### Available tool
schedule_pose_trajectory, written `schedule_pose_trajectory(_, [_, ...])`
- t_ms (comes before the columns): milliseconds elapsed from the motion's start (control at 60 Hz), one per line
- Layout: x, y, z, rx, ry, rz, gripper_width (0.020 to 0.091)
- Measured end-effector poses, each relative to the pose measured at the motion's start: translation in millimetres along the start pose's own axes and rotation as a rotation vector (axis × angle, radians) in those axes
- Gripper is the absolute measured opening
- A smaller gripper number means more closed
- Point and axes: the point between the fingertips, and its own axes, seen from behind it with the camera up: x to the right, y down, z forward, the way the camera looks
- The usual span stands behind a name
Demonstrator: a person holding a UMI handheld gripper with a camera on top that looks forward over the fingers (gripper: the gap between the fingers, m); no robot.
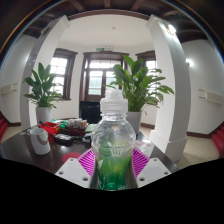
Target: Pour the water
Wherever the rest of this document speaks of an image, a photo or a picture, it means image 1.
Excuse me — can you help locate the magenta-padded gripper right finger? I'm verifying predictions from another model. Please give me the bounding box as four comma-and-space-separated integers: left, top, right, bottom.
128, 147, 172, 190

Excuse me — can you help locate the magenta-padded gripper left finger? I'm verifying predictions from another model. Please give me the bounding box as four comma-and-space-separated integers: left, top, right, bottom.
54, 148, 98, 190

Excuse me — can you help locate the clear green-label drink bottle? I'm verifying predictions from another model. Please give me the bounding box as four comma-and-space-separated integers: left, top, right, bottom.
90, 88, 137, 192

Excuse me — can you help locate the black flat case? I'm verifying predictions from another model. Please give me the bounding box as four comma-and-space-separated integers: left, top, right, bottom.
53, 133, 74, 145

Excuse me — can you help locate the white mug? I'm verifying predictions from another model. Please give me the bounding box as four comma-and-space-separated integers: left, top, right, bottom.
29, 127, 52, 156

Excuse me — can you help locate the pale green booklet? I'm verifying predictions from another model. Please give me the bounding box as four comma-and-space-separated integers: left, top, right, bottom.
84, 123, 98, 133

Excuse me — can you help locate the green white packet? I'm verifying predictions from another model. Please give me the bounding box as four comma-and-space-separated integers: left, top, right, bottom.
51, 118, 68, 125

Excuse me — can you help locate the black chair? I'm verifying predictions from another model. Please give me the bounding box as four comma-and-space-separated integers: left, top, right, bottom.
78, 100, 102, 125

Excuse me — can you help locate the small potted green plant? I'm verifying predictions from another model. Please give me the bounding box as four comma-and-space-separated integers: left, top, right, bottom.
22, 62, 64, 125

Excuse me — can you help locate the large potted green plant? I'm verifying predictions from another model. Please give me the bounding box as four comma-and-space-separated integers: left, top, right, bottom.
106, 54, 175, 134

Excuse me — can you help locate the narrow brown-framed window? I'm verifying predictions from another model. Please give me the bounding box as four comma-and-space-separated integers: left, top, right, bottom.
135, 50, 157, 71

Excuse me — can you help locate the bright pillar spotlight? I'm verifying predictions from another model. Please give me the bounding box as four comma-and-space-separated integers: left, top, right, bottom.
165, 23, 178, 36

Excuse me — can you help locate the white wall radiator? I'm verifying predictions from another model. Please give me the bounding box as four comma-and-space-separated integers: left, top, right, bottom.
198, 88, 224, 105
0, 83, 18, 96

